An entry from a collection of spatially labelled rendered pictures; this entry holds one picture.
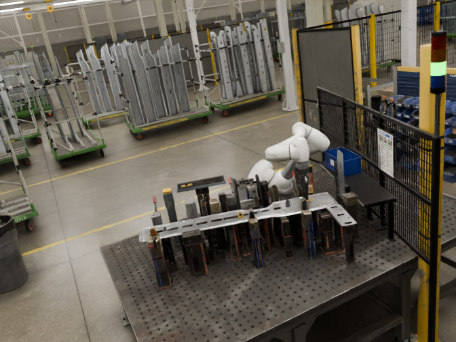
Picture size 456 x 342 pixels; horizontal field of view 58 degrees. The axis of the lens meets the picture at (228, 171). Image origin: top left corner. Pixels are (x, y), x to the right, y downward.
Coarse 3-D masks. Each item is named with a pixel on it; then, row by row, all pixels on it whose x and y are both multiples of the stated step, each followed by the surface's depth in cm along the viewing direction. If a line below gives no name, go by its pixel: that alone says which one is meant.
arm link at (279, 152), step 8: (296, 128) 318; (304, 128) 319; (296, 136) 302; (280, 144) 281; (288, 144) 295; (272, 152) 276; (280, 152) 274; (288, 152) 274; (272, 160) 278; (280, 160) 277
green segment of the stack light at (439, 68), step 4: (432, 64) 202; (436, 64) 200; (440, 64) 200; (444, 64) 200; (432, 68) 203; (436, 68) 201; (440, 68) 200; (444, 68) 201; (432, 72) 203; (436, 72) 202; (440, 72) 201; (444, 72) 201
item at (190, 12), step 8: (192, 0) 1336; (192, 8) 1369; (192, 16) 1376; (192, 24) 1383; (192, 32) 1390; (192, 40) 1410; (200, 64) 1431; (200, 80) 1448; (200, 88) 1461; (208, 88) 1459
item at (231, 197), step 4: (228, 196) 301; (232, 196) 301; (228, 200) 300; (232, 200) 300; (228, 204) 301; (232, 204) 301; (236, 204) 302; (228, 208) 302; (232, 208) 302; (236, 208) 303; (236, 216) 306; (236, 228) 309; (236, 232) 310; (236, 236) 311; (240, 236) 311; (240, 240) 312
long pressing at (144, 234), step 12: (324, 192) 301; (276, 204) 295; (300, 204) 289; (312, 204) 286; (324, 204) 283; (336, 204) 282; (204, 216) 293; (216, 216) 291; (228, 216) 288; (264, 216) 281; (276, 216) 279; (144, 228) 291; (156, 228) 289; (168, 228) 286; (180, 228) 283; (192, 228) 280; (204, 228) 278; (144, 240) 275
